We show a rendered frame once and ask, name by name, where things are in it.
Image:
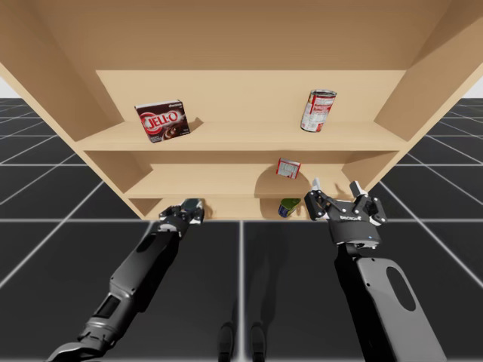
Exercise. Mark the green and blue rectangular can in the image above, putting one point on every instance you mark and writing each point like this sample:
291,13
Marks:
191,204

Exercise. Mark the brown carton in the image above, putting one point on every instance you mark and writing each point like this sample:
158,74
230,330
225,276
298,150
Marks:
163,121

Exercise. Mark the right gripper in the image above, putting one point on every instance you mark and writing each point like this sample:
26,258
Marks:
352,228

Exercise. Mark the blue flat can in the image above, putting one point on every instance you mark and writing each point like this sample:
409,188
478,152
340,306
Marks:
287,208

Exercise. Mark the red and white carton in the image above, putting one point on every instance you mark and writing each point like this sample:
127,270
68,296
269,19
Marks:
288,168

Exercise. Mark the pale wooden shelf unit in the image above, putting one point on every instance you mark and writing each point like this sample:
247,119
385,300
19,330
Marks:
241,49

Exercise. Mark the red and white can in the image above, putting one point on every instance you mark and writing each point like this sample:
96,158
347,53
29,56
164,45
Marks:
317,111

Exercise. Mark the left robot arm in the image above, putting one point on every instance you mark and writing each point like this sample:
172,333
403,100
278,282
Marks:
130,271

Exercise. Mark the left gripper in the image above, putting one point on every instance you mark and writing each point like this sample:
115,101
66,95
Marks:
175,218

